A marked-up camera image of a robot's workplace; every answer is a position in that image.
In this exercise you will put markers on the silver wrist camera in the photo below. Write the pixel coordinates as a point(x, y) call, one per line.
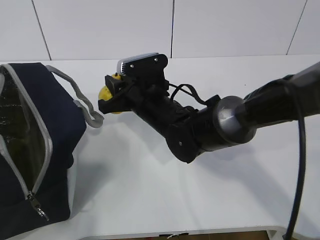
point(129, 60)

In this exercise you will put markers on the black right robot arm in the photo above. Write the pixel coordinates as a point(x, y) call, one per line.
point(232, 120)

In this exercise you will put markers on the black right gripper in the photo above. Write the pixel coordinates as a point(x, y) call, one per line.
point(149, 99)

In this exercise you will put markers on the navy blue lunch bag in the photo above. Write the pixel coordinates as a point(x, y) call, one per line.
point(43, 116)

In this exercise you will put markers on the yellow pear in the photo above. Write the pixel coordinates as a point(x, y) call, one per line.
point(105, 94)

